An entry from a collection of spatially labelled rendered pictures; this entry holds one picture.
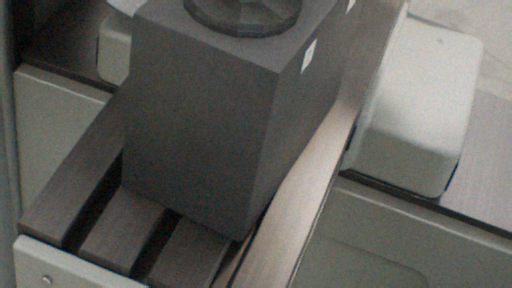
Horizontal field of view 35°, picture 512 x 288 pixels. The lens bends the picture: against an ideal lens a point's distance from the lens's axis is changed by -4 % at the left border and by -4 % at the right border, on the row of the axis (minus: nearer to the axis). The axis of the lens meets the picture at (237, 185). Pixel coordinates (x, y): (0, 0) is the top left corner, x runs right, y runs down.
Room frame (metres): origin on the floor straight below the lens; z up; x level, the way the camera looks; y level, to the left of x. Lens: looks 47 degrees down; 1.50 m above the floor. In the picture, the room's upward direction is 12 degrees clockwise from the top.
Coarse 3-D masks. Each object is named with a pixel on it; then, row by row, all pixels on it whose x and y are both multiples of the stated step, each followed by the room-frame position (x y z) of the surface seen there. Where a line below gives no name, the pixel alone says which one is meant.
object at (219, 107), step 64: (192, 0) 0.49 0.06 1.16; (256, 0) 0.53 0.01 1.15; (320, 0) 0.55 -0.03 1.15; (192, 64) 0.46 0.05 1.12; (256, 64) 0.45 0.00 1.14; (320, 64) 0.55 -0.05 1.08; (128, 128) 0.48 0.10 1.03; (192, 128) 0.46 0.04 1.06; (256, 128) 0.45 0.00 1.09; (192, 192) 0.46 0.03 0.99; (256, 192) 0.45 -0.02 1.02
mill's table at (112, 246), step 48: (384, 0) 0.87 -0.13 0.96; (384, 48) 0.83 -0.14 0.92; (96, 144) 0.52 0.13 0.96; (336, 144) 0.59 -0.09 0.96; (48, 192) 0.46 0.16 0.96; (96, 192) 0.47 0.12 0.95; (288, 192) 0.52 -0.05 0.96; (48, 240) 0.41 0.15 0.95; (96, 240) 0.42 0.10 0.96; (144, 240) 0.43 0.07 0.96; (192, 240) 0.44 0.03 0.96; (288, 240) 0.46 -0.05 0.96
